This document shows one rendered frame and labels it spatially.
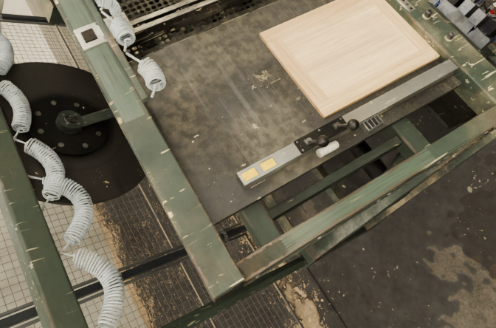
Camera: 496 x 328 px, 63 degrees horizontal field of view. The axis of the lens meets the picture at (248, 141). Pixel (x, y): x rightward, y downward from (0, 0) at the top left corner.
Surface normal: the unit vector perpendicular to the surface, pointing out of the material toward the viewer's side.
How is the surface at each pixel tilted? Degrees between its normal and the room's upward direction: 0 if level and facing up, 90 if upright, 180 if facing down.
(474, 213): 0
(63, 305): 90
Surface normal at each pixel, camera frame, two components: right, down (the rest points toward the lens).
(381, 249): -0.69, 0.13
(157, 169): 0.06, -0.46
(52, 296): 0.50, -0.62
